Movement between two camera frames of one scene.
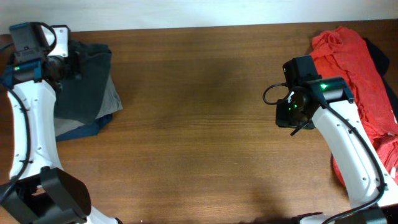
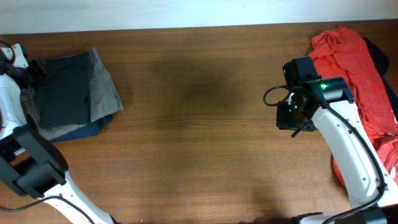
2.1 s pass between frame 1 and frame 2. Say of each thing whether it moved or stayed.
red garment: stayed
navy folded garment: stayed
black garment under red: stayed
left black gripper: moved
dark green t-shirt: moved
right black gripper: stayed
